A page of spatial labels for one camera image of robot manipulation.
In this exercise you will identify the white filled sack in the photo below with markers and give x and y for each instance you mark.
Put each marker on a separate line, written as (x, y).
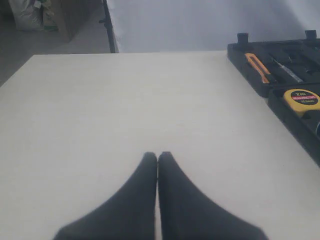
(33, 15)

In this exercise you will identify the white backdrop cloth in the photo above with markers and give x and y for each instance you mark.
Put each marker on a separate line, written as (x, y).
(142, 26)

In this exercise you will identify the cardboard box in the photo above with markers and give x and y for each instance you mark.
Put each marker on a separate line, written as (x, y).
(71, 15)

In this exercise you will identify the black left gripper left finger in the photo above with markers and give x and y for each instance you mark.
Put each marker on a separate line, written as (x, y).
(128, 215)

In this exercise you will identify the black backdrop stand pole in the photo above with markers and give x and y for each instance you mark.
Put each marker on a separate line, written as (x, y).
(107, 22)

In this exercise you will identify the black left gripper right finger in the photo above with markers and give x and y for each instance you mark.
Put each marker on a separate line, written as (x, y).
(188, 214)

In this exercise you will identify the yellow tape measure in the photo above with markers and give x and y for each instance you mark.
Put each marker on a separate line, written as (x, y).
(302, 101)

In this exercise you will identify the orange utility knife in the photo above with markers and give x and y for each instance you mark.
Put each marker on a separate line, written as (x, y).
(259, 67)

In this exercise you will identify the black plastic tool case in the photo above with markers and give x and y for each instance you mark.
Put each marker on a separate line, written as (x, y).
(302, 56)

